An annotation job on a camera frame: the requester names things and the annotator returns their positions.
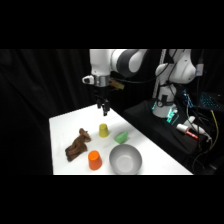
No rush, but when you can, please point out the yellow plastic cup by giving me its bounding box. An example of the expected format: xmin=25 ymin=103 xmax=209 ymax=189
xmin=98 ymin=123 xmax=111 ymax=139

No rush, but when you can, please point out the green wedge-shaped block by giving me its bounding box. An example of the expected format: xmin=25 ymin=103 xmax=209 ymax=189
xmin=113 ymin=131 xmax=130 ymax=145

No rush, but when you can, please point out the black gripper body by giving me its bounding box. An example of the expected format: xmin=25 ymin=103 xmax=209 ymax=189
xmin=92 ymin=74 xmax=111 ymax=102

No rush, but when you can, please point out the green-lit control box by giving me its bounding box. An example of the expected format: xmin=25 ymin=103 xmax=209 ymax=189
xmin=167 ymin=105 xmax=180 ymax=127

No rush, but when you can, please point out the black curtain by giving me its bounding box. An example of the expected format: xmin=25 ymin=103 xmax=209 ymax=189
xmin=0 ymin=49 xmax=224 ymax=175

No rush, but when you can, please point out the grey bowl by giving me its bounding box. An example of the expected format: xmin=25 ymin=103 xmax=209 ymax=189
xmin=108 ymin=143 xmax=143 ymax=175

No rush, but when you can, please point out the blue-lit keyboard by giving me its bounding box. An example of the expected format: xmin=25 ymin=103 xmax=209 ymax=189
xmin=182 ymin=88 xmax=224 ymax=112

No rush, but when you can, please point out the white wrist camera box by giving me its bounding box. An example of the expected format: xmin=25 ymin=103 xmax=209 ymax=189
xmin=82 ymin=75 xmax=95 ymax=85

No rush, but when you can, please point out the brown plush moose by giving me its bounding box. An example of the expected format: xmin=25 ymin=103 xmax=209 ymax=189
xmin=64 ymin=127 xmax=93 ymax=163

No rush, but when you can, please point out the white cable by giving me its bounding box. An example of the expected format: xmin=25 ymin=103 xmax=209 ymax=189
xmin=190 ymin=115 xmax=214 ymax=143

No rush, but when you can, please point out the tan tag on wrist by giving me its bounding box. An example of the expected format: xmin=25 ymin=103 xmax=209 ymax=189
xmin=110 ymin=78 xmax=126 ymax=91

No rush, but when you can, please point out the orange plastic cup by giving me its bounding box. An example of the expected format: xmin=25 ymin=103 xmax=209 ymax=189
xmin=87 ymin=149 xmax=104 ymax=172

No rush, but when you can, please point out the black robot stand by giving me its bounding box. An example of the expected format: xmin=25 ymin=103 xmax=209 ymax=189
xmin=122 ymin=99 xmax=205 ymax=168

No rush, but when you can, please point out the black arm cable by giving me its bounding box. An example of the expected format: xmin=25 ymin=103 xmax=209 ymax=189
xmin=114 ymin=74 xmax=158 ymax=85

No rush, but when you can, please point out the white and red button device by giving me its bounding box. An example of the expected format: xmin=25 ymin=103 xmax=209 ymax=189
xmin=175 ymin=122 xmax=200 ymax=141

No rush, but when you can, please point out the yellow cable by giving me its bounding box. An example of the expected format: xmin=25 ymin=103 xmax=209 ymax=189
xmin=209 ymin=109 xmax=220 ymax=149

